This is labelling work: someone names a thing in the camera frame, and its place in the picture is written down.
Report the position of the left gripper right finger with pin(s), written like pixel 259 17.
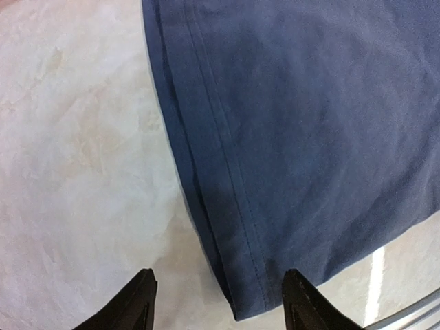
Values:
pixel 306 308

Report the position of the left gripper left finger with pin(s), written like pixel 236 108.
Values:
pixel 132 308

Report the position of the navy blue garment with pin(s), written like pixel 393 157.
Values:
pixel 305 133

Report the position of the aluminium front rail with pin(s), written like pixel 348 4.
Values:
pixel 422 314

